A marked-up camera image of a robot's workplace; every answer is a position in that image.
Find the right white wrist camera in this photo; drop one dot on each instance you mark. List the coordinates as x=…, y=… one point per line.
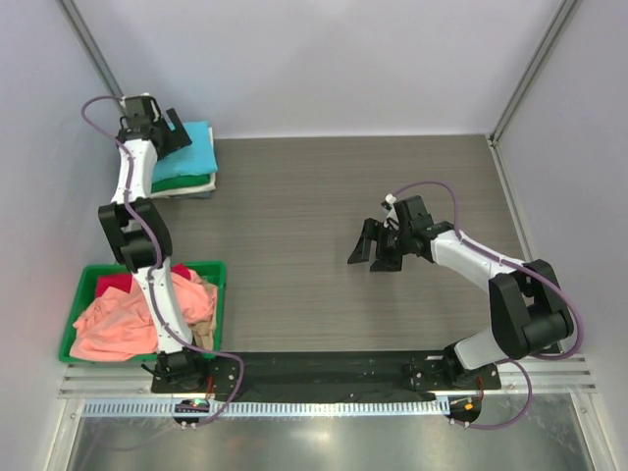
x=391, y=220

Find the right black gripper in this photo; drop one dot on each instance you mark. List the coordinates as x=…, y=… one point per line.
x=384, y=262

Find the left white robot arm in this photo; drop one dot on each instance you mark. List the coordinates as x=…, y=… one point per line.
x=140, y=240

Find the green plastic bin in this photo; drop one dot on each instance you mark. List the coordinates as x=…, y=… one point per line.
x=213, y=272

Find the folded grey blue t shirt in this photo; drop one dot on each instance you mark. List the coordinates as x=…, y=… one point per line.
x=197, y=195

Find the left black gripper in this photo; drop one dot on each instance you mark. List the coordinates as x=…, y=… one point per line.
x=176, y=139

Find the aluminium frame post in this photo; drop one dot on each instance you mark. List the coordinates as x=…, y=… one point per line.
x=556, y=28
x=90, y=46

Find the white slotted cable duct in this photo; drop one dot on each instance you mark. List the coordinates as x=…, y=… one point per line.
x=196, y=407

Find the light blue t shirt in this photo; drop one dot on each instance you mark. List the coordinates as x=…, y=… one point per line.
x=195, y=160

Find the beige t shirt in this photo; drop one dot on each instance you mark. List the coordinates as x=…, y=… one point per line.
x=204, y=314

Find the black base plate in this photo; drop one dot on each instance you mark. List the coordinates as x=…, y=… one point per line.
x=330, y=377

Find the folded green t shirt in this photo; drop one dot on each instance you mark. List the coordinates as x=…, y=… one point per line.
x=182, y=182

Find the folded cream t shirt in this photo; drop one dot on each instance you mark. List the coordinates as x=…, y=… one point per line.
x=208, y=187

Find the right aluminium frame post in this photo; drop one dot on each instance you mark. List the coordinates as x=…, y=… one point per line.
x=556, y=28

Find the red t shirt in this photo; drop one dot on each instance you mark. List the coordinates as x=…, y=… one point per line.
x=123, y=281

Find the aluminium rail front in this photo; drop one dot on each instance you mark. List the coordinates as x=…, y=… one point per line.
x=566, y=376

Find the salmon pink t shirt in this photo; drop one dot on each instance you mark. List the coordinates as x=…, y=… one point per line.
x=118, y=326

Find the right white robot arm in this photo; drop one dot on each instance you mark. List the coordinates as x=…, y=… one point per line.
x=527, y=313

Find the left aluminium frame post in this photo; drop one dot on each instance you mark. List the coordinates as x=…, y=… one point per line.
x=90, y=46

